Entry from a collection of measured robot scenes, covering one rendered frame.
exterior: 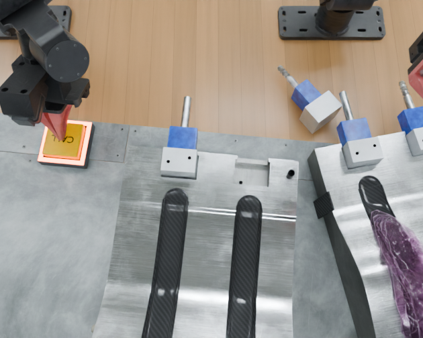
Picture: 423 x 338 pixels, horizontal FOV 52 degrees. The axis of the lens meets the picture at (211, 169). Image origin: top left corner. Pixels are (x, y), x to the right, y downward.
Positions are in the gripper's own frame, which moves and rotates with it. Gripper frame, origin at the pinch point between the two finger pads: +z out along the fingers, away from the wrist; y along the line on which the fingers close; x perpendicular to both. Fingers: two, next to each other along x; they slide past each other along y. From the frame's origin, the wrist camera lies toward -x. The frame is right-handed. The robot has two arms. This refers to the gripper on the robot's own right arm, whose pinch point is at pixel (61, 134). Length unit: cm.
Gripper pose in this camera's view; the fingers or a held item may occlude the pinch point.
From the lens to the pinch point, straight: 75.9
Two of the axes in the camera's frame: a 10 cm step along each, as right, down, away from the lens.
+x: 0.9, -6.5, 7.5
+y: 9.9, 1.0, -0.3
